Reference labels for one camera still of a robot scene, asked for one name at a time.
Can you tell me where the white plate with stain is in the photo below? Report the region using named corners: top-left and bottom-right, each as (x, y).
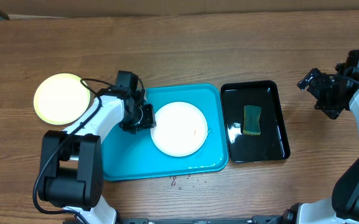
top-left (151, 101), bottom-right (208, 157)

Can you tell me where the yellow plate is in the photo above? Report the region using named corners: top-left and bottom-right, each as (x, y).
top-left (33, 73), bottom-right (91, 125)

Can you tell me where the green and yellow sponge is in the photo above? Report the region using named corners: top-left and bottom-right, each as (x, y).
top-left (242, 105), bottom-right (262, 136)

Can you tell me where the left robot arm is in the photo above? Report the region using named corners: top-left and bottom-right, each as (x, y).
top-left (32, 88), bottom-right (156, 223)

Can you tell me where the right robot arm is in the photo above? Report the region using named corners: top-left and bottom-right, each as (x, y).
top-left (270, 64), bottom-right (359, 224)

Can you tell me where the teal plastic tray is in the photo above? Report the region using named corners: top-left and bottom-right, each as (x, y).
top-left (101, 84), bottom-right (228, 181)

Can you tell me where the black plastic tray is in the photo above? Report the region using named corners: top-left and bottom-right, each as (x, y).
top-left (221, 80), bottom-right (291, 163)

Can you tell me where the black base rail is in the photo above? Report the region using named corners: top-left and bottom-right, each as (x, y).
top-left (117, 215), bottom-right (282, 224)

